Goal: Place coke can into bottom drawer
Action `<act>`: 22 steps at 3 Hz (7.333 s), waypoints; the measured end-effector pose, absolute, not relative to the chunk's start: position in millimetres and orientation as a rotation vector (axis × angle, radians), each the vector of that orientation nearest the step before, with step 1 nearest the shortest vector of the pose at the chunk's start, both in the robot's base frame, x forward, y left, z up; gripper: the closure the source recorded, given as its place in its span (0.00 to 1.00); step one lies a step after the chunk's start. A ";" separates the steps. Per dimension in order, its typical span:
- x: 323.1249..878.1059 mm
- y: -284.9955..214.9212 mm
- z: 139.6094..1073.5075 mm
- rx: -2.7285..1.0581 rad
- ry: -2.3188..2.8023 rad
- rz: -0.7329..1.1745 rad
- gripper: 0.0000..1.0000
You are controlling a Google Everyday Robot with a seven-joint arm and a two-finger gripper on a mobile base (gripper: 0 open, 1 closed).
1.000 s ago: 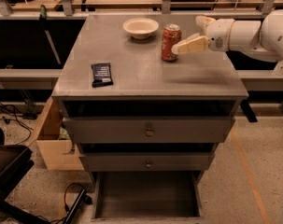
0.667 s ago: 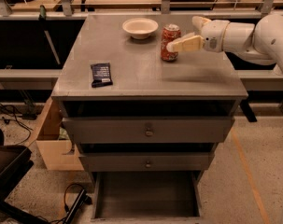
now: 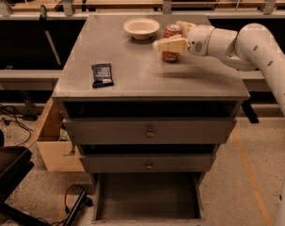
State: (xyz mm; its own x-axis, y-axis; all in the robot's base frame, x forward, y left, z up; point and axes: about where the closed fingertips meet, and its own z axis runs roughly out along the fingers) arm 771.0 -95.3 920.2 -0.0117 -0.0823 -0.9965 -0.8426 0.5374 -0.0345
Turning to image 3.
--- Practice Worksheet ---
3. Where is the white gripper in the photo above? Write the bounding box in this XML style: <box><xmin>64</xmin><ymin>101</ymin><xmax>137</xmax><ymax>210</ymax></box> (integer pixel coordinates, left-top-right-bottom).
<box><xmin>152</xmin><ymin>21</ymin><xmax>214</xmax><ymax>57</ymax></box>

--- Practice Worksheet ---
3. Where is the orange soda can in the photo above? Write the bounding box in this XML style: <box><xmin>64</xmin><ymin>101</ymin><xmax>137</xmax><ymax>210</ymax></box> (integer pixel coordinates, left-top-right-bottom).
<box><xmin>162</xmin><ymin>24</ymin><xmax>182</xmax><ymax>62</ymax></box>

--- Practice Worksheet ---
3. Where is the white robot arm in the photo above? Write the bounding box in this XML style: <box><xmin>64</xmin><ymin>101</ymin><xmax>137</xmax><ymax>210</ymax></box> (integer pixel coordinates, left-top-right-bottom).
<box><xmin>153</xmin><ymin>21</ymin><xmax>285</xmax><ymax>226</ymax></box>

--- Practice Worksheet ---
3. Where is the grey drawer cabinet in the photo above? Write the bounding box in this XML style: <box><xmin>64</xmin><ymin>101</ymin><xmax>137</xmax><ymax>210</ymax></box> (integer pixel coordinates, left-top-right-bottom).
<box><xmin>52</xmin><ymin>14</ymin><xmax>251</xmax><ymax>186</ymax></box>

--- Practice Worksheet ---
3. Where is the grey top drawer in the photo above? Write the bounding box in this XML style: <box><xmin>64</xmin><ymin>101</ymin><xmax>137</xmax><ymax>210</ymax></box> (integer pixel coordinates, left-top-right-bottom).
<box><xmin>63</xmin><ymin>118</ymin><xmax>236</xmax><ymax>145</ymax></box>

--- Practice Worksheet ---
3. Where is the grey middle drawer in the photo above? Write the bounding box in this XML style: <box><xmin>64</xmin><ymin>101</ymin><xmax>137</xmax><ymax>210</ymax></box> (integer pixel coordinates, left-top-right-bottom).
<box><xmin>80</xmin><ymin>153</ymin><xmax>215</xmax><ymax>173</ymax></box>

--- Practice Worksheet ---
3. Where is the open grey bottom drawer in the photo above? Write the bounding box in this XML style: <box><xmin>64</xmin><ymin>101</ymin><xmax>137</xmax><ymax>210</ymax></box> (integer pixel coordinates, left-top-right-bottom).
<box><xmin>93</xmin><ymin>172</ymin><xmax>205</xmax><ymax>226</ymax></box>

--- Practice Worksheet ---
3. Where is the white bowl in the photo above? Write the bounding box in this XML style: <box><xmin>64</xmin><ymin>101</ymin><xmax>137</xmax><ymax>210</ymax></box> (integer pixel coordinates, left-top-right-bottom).
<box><xmin>123</xmin><ymin>18</ymin><xmax>160</xmax><ymax>40</ymax></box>

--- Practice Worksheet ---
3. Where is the dark blue snack packet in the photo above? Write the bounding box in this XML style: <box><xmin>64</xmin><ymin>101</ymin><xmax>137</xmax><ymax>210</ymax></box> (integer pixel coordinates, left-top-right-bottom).
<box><xmin>91</xmin><ymin>63</ymin><xmax>114</xmax><ymax>89</ymax></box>

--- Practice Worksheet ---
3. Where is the black power strip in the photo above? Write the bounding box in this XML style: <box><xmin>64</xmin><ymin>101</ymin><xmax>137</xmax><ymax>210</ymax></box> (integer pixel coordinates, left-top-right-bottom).
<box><xmin>63</xmin><ymin>191</ymin><xmax>93</xmax><ymax>226</ymax></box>

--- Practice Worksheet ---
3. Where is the black chair base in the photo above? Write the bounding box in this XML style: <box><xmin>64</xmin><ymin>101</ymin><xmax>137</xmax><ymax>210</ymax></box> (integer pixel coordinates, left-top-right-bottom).
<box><xmin>0</xmin><ymin>130</ymin><xmax>50</xmax><ymax>226</ymax></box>

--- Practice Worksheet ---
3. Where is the black floor cable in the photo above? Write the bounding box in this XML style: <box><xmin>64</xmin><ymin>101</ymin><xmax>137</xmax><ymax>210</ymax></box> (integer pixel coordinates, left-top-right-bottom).
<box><xmin>0</xmin><ymin>82</ymin><xmax>35</xmax><ymax>147</ymax></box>

